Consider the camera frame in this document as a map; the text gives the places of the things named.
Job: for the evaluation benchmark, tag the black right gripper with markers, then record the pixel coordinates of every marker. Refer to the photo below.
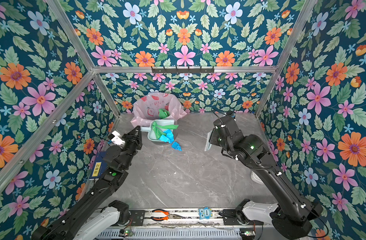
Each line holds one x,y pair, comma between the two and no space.
212,140

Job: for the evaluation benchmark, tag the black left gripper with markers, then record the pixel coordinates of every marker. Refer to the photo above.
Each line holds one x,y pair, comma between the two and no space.
135,140

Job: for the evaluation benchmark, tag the pale green hand brush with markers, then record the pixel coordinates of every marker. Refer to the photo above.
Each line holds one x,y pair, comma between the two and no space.
207,143

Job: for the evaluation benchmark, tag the pale green dustpan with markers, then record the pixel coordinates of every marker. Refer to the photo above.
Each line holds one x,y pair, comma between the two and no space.
163,122

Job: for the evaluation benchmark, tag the green paper scrap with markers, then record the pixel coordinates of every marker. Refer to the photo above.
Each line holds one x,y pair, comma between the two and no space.
159,129
163,113

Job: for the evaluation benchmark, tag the blue paper scrap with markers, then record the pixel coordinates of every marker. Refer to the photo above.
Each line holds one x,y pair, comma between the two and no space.
167,137
176,146

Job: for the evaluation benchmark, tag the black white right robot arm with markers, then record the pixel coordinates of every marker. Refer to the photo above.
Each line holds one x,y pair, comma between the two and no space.
292,214

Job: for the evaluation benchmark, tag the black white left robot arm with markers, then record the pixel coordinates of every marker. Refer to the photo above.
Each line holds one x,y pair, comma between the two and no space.
119,158

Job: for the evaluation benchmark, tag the dark blue book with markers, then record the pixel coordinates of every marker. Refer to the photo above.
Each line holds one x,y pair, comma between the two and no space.
99,166

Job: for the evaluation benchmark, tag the silver mesh waste basket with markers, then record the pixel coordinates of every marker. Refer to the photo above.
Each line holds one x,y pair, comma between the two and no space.
153,139

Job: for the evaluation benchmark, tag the white brush holder stand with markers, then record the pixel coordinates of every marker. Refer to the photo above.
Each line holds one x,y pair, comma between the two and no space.
256,179

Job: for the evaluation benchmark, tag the blue owl figurine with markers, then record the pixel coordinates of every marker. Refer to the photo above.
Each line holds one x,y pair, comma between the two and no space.
205,213

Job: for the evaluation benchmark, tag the small circuit board left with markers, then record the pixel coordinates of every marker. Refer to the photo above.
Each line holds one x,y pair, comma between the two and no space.
126,233

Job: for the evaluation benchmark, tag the small circuit board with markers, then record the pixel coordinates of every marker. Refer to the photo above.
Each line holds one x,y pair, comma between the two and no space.
247,234
126,233

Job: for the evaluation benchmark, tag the small circuit board right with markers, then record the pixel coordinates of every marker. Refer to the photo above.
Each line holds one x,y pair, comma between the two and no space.
247,234

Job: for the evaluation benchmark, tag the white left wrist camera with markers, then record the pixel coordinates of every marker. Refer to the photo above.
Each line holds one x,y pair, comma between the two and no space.
115,138

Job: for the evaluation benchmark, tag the black hook rail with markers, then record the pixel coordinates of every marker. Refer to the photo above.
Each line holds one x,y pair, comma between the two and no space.
182,70

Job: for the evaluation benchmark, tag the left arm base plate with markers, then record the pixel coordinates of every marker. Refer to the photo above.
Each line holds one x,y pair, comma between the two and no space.
135,218

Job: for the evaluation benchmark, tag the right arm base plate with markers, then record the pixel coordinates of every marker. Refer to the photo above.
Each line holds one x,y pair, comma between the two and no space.
234,217

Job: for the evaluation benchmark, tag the orange handled pliers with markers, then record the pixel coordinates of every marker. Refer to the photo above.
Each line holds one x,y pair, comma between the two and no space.
159,215

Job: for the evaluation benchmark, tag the aluminium frame rails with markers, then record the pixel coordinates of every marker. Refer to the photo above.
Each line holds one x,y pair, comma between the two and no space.
69,68

